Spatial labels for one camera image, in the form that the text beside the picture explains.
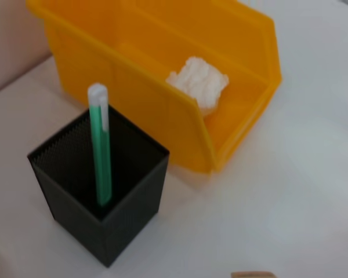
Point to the white paper ball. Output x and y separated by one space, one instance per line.
200 81

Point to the mint green pen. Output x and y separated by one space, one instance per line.
101 159

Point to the black mesh pen holder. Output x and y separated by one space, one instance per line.
119 226

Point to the yellow plastic bin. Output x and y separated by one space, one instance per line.
133 72

